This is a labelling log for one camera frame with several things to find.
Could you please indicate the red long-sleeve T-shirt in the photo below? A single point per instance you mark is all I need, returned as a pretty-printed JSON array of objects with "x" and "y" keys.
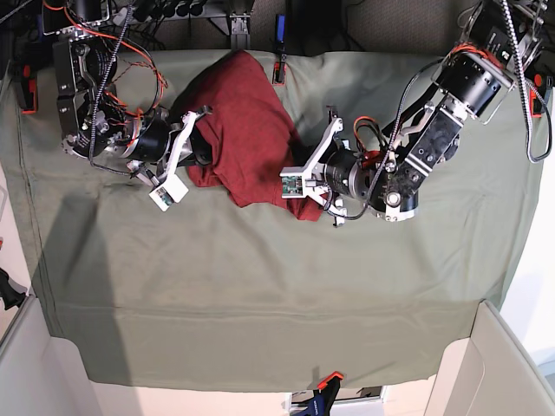
[{"x": 251, "y": 135}]

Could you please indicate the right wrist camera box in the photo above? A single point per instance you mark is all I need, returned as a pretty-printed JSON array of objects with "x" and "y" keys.
[{"x": 170, "y": 192}]

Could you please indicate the white bin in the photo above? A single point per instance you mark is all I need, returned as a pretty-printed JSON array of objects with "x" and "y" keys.
[
  {"x": 489, "y": 373},
  {"x": 40, "y": 374}
]

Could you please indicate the blue black clamp top centre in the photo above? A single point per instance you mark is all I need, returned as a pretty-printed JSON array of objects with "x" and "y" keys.
[{"x": 279, "y": 69}]

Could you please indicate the green table cloth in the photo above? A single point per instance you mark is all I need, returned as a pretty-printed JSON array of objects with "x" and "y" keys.
[{"x": 212, "y": 296}]

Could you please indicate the grey metal table bracket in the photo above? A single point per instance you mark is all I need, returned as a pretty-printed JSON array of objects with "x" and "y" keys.
[{"x": 240, "y": 31}]

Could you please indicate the black clamp far left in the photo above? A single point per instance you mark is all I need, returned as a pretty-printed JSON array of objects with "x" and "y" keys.
[{"x": 11, "y": 298}]

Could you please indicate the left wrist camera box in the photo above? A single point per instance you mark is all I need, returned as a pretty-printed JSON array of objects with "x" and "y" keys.
[{"x": 292, "y": 186}]

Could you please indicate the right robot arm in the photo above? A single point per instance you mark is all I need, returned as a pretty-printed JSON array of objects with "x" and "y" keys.
[{"x": 99, "y": 127}]

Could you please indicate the white bin right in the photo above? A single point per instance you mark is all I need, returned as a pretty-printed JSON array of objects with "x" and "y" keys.
[{"x": 489, "y": 373}]

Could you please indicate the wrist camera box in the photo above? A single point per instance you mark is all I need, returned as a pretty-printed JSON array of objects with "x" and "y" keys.
[
  {"x": 170, "y": 192},
  {"x": 292, "y": 186}
]

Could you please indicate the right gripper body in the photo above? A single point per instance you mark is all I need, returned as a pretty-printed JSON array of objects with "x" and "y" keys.
[{"x": 149, "y": 151}]

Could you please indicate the blue black clamp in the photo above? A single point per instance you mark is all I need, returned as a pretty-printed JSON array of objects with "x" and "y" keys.
[
  {"x": 323, "y": 396},
  {"x": 279, "y": 69}
]

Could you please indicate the white bin left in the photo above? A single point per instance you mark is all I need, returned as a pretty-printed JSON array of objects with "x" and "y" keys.
[{"x": 40, "y": 374}]

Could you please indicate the blue black clamp bottom centre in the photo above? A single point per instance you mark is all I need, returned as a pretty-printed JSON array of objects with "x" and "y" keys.
[{"x": 323, "y": 396}]

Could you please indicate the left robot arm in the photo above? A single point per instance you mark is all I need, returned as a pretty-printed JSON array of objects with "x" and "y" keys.
[{"x": 497, "y": 46}]

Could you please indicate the orange black clamp left edge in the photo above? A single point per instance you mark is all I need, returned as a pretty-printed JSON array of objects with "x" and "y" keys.
[{"x": 26, "y": 88}]

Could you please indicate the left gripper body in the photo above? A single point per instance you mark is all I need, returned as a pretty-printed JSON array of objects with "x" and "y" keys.
[{"x": 332, "y": 172}]

